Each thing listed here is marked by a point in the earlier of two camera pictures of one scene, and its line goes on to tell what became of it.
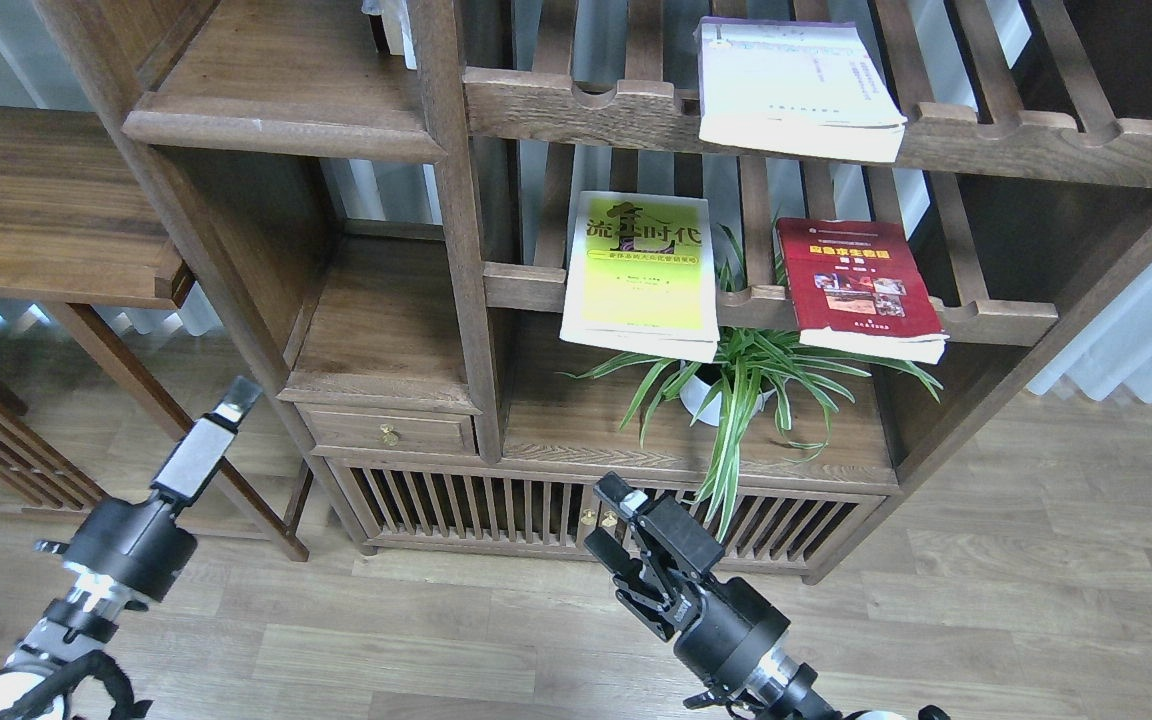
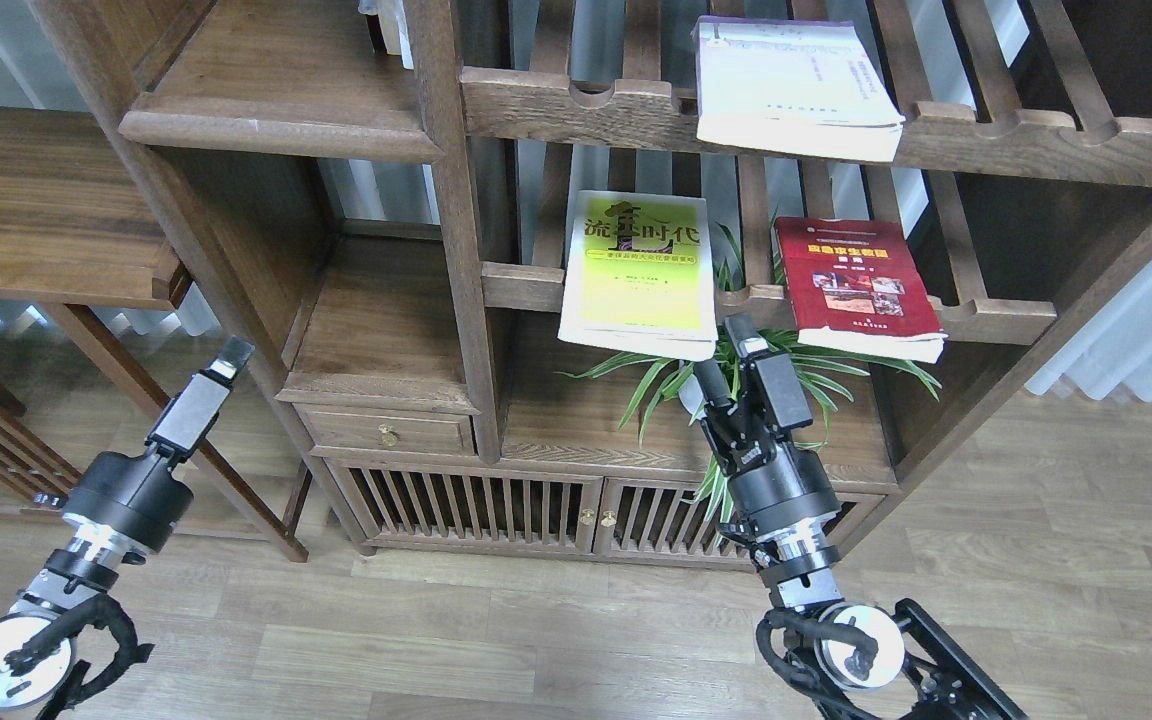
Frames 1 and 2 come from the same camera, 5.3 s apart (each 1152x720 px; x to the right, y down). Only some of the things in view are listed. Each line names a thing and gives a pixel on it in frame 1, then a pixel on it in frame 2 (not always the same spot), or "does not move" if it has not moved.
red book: [861, 288] does not move
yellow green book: [640, 276] does not move
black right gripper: [720, 639] → [774, 485]
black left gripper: [135, 547] → [139, 498]
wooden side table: [48, 205] does not move
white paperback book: [797, 86] does not move
